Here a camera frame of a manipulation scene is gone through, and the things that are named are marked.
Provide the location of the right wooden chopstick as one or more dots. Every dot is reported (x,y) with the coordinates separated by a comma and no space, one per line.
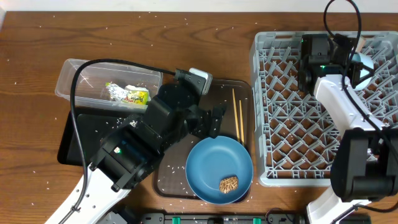
(241,122)

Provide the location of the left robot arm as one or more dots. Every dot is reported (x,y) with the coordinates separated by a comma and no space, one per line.
(106,181)

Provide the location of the large blue plate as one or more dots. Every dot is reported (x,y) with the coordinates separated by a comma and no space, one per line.
(214,159)

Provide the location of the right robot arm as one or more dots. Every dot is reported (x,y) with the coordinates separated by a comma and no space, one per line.
(364,169)

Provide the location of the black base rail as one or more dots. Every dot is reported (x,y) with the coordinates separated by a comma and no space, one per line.
(274,216)

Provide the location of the light blue plastic cup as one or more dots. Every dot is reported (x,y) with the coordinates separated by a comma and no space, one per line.
(362,71)

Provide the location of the brown food chunk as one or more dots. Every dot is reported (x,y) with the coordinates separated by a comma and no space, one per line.
(228,184)

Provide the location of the left wooden chopstick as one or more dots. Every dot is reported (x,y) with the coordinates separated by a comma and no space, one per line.
(235,116)

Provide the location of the foil ball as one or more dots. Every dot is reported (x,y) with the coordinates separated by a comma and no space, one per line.
(116,93)

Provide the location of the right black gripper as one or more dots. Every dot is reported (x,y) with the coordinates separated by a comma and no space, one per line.
(355,68)

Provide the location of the grey plastic dishwasher rack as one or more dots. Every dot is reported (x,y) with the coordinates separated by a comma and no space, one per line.
(295,138)

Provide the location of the yellow snack wrapper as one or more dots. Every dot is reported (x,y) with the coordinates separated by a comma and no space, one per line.
(137,97)

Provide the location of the clear plastic bin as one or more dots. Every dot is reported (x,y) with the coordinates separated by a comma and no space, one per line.
(91,90)

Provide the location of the black plastic tray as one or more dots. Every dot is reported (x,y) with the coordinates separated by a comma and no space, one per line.
(95,125)

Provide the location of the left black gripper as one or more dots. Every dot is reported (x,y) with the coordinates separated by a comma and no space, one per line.
(193,116)

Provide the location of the wooden chopstick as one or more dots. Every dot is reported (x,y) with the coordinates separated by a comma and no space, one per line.
(235,116)
(241,122)

